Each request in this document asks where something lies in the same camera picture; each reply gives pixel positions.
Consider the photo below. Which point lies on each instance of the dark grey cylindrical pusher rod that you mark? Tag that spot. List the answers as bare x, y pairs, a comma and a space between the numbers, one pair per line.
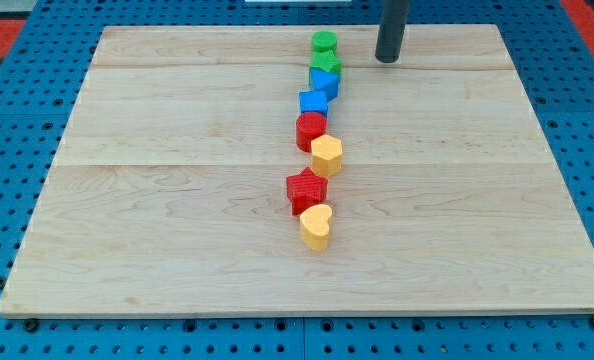
391, 30

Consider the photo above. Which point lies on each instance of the green star block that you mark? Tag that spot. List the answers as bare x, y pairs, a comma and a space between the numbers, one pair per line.
326, 61

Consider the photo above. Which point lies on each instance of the red star block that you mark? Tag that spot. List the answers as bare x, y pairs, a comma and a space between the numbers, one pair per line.
305, 189

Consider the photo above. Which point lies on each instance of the green cylinder block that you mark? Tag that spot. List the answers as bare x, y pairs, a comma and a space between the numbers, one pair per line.
324, 41

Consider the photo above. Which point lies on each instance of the blue triangle block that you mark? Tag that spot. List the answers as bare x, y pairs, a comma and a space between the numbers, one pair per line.
327, 82

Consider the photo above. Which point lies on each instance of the blue cube block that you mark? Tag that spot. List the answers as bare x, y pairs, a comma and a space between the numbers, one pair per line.
313, 101

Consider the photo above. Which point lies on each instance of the red cylinder block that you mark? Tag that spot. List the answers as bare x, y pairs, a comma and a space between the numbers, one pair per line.
309, 126

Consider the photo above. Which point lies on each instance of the yellow hexagon block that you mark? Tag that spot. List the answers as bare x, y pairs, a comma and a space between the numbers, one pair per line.
326, 155

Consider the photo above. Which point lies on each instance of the yellow heart block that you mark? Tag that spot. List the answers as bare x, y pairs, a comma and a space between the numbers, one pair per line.
315, 226

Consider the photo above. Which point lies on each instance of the wooden board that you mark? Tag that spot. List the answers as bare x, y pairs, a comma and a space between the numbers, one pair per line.
167, 197

